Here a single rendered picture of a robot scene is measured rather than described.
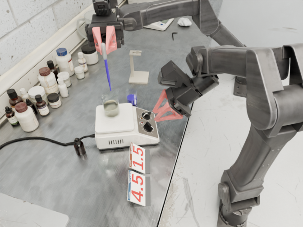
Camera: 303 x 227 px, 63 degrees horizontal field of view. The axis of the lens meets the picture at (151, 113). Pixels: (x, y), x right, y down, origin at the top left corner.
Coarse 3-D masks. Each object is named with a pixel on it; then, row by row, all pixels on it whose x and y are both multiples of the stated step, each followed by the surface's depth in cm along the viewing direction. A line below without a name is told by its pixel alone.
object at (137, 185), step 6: (132, 174) 70; (138, 174) 72; (132, 180) 69; (138, 180) 71; (132, 186) 68; (138, 186) 69; (132, 192) 66; (138, 192) 68; (132, 198) 65; (138, 198) 67
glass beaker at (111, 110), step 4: (104, 92) 76; (108, 92) 77; (112, 92) 77; (116, 92) 77; (104, 96) 77; (108, 96) 78; (112, 96) 78; (116, 96) 78; (104, 100) 78; (116, 100) 75; (104, 104) 75; (108, 104) 74; (112, 104) 74; (116, 104) 76; (104, 108) 76; (108, 108) 75; (112, 108) 75; (116, 108) 76; (104, 112) 78; (108, 112) 76; (112, 112) 76; (116, 112) 77; (108, 116) 78; (112, 116) 78; (116, 116) 78
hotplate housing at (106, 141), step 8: (136, 120) 81; (136, 128) 78; (96, 136) 76; (104, 136) 76; (112, 136) 76; (120, 136) 76; (128, 136) 77; (136, 136) 77; (144, 136) 78; (96, 144) 78; (104, 144) 78; (112, 144) 79; (120, 144) 79; (128, 144) 80; (136, 144) 80; (144, 144) 81; (152, 144) 82
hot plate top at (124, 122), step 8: (120, 104) 83; (128, 104) 83; (96, 112) 81; (120, 112) 81; (128, 112) 81; (96, 120) 78; (104, 120) 78; (112, 120) 78; (120, 120) 78; (128, 120) 78; (96, 128) 76; (104, 128) 76; (112, 128) 76; (120, 128) 76; (128, 128) 76
